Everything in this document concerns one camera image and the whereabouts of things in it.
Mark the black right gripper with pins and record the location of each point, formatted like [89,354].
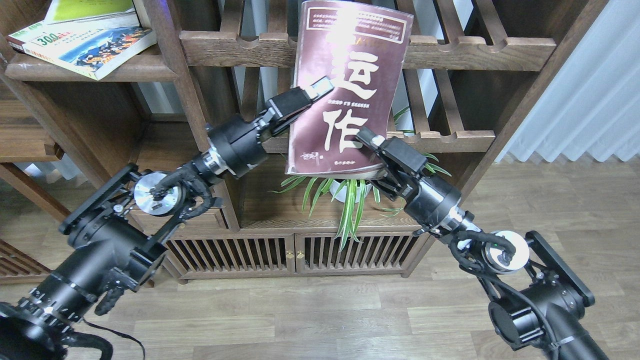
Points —
[430,200]

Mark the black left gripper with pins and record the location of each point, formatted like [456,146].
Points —
[236,146]

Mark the maroon book white characters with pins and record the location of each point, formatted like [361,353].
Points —
[361,48]

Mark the book with mountain cover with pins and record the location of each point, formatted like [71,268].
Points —
[91,53]

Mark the yellow green book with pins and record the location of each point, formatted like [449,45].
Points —
[91,14]

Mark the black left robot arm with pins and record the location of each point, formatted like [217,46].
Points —
[118,235]

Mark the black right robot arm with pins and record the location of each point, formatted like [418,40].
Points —
[535,298]

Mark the green spider plant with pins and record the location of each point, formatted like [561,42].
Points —
[351,216]

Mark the dark wooden bookshelf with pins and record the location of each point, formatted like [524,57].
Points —
[469,82]

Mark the white plant pot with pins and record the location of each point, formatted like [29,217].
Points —
[340,189]

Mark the white curtain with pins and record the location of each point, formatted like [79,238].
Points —
[592,107]

